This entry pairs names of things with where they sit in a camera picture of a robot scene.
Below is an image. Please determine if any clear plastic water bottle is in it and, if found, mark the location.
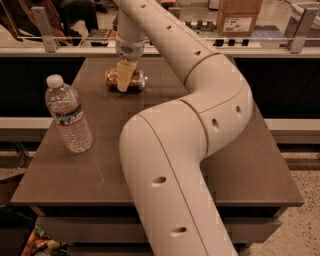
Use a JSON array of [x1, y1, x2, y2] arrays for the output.
[[45, 74, 93, 153]]

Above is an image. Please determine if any cardboard box with label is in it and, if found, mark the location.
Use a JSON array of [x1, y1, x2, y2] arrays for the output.
[[216, 0, 263, 37]]

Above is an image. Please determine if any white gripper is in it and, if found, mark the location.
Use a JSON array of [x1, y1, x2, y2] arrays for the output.
[[115, 32, 146, 92]]

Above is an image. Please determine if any colourful snack packages bin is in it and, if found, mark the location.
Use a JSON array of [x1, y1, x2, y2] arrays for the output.
[[19, 225, 70, 256]]

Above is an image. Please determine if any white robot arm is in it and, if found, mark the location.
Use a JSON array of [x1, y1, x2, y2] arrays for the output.
[[114, 0, 253, 256]]

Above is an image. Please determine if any left metal railing post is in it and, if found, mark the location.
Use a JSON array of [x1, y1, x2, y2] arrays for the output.
[[31, 7, 58, 53]]

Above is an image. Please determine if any orange soda can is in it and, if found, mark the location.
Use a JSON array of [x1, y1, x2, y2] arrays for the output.
[[105, 68, 146, 91]]

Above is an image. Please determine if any right metal railing post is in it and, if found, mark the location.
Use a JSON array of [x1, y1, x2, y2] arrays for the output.
[[289, 8, 318, 54]]

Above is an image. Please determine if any metal railing post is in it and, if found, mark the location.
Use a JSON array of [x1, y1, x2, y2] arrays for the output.
[[289, 8, 318, 54], [31, 7, 58, 53]]

